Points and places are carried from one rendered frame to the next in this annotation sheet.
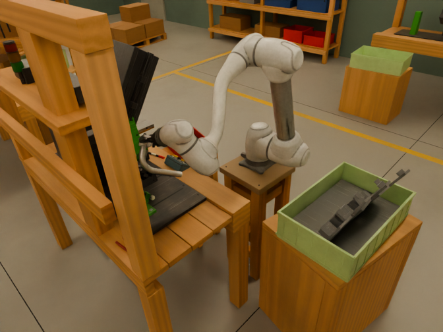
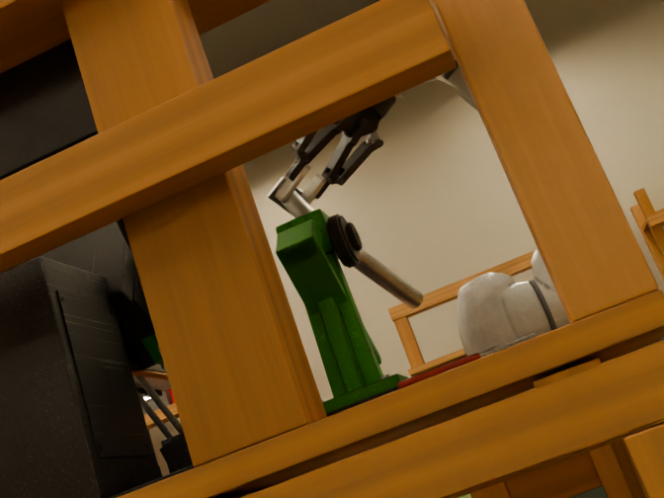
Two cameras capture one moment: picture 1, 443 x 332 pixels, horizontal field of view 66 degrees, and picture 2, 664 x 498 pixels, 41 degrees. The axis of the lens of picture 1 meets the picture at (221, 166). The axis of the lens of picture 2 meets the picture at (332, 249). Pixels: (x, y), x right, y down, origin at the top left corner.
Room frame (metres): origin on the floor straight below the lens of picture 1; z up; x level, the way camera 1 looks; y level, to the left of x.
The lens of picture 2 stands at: (0.39, 1.09, 0.77)
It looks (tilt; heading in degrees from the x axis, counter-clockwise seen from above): 17 degrees up; 325
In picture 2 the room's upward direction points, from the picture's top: 20 degrees counter-clockwise
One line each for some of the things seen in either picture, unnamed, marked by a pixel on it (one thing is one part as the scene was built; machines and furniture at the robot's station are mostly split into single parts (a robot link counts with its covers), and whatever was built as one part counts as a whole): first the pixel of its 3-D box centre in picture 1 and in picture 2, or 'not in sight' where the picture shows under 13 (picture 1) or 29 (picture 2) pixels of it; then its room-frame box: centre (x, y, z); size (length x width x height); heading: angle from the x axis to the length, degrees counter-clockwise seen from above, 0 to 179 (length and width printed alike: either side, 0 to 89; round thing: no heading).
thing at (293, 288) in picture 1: (331, 269); not in sight; (1.34, -0.64, 0.39); 0.68 x 0.52 x 0.79; 124
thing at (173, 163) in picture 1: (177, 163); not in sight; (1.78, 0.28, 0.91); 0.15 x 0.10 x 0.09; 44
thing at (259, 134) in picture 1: (260, 140); (499, 323); (1.78, -0.24, 1.05); 0.18 x 0.16 x 0.22; 50
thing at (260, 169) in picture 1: (255, 158); not in sight; (1.80, -0.22, 0.91); 0.22 x 0.18 x 0.06; 48
